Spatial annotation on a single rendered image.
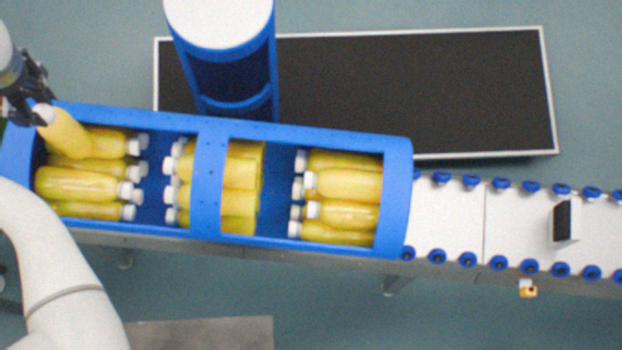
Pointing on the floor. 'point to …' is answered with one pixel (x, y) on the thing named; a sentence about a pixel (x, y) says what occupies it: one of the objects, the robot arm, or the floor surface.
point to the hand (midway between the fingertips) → (37, 108)
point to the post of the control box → (11, 307)
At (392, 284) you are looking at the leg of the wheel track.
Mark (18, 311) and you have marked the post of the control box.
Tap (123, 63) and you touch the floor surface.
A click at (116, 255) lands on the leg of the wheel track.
